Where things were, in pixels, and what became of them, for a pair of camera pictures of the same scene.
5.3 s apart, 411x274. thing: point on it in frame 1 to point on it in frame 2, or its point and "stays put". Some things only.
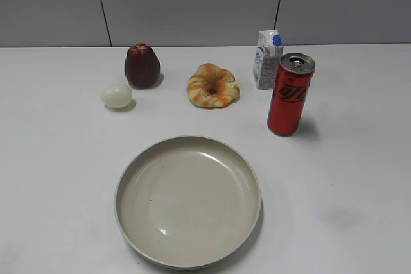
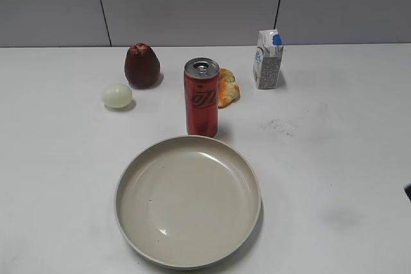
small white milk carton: x=267 y=58 stays put
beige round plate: x=187 y=202 stays put
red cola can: x=290 y=91 to x=201 y=79
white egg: x=116 y=95 stays put
